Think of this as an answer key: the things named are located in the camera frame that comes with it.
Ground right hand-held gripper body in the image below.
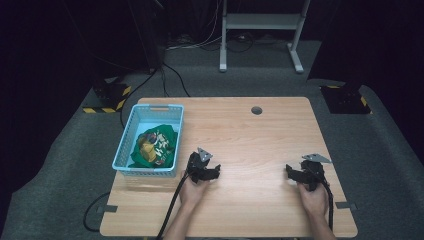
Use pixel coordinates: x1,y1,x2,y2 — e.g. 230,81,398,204
299,153,333,193

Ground black yellow striped base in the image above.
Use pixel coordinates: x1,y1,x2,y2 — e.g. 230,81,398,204
82,78,133,114
319,84,374,116

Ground black looped floor cable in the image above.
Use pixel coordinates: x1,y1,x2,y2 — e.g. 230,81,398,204
82,191,111,233

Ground white floor cables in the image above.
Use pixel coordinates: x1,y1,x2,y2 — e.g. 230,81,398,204
165,0,224,52

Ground dark stand pole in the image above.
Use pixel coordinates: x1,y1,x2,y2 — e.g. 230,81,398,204
127,0,165,72

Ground person's right hand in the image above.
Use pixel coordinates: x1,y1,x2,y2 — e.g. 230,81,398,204
297,181,330,218

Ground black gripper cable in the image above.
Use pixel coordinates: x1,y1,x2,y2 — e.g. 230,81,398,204
155,173,190,240
319,179,336,233

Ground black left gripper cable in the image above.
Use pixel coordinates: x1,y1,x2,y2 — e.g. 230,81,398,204
155,173,190,240

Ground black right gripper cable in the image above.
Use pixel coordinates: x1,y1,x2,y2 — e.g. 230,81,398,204
319,179,336,233

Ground white metal stand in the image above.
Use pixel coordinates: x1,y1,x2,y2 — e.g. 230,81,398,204
218,0,312,74

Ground green printed t-shirt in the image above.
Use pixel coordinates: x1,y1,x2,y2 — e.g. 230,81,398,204
128,124,179,169

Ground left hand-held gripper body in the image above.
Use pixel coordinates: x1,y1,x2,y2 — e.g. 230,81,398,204
186,147,214,184

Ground coiled black cable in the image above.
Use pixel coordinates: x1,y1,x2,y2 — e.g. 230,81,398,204
226,31,255,54

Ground person's left hand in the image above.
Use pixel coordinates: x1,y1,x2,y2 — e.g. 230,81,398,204
179,169,210,210

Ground light blue plastic basket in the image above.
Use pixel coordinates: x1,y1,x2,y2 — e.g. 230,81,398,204
111,103,185,178

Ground grey tape strip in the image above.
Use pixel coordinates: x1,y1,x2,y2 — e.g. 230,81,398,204
334,201,359,211
96,204,119,214

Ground short black floor cable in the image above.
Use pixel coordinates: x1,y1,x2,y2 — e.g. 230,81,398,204
161,62,192,98

